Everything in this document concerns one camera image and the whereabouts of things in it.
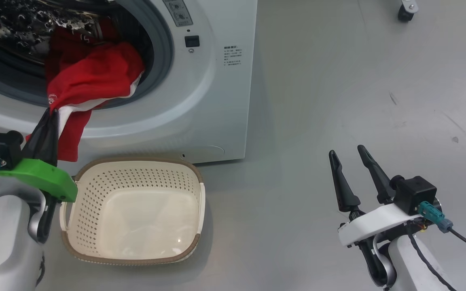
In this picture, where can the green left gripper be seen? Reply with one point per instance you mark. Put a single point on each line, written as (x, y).
(43, 176)

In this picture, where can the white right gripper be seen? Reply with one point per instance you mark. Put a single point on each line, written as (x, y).
(374, 224)

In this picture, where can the red and white garment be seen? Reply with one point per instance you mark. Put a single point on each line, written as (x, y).
(91, 76)

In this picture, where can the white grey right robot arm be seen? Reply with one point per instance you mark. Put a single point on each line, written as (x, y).
(403, 262)

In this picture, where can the cream perforated laundry basket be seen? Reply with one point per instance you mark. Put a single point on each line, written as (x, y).
(144, 218)

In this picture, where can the white front-load washing machine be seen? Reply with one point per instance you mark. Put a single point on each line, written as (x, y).
(200, 101)

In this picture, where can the black caster wheel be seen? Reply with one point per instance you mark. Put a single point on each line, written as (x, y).
(405, 15)

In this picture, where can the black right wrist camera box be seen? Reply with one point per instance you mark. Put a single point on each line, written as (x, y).
(417, 192)

